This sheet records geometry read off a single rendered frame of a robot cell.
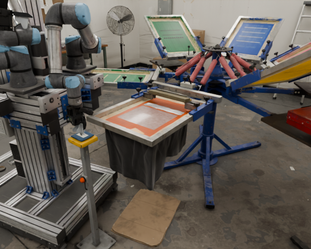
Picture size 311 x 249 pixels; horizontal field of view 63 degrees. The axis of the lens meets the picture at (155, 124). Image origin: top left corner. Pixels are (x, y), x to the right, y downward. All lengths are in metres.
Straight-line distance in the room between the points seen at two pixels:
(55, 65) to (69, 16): 0.29
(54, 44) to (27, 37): 0.25
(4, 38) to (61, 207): 1.40
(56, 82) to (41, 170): 0.90
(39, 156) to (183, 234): 1.31
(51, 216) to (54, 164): 0.39
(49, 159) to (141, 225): 0.93
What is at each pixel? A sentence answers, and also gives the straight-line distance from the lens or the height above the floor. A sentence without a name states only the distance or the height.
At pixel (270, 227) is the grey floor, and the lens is 2.53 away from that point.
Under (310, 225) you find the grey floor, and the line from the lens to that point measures 2.70.
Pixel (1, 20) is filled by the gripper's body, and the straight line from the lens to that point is 1.20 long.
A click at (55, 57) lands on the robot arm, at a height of 1.42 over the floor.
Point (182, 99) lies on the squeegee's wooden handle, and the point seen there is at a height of 1.06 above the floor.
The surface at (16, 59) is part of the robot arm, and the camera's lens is 1.65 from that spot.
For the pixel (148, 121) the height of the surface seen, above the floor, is 0.95.
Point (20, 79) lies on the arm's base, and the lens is 1.68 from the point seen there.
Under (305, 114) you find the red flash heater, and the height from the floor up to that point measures 1.10.
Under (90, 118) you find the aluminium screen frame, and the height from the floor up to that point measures 0.99.
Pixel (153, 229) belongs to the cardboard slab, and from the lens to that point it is 2.27.
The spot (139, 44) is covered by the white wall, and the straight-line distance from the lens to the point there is 7.59.
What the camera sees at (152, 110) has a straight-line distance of 1.98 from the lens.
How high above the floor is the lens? 1.72
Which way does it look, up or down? 26 degrees down
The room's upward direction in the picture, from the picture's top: 1 degrees clockwise
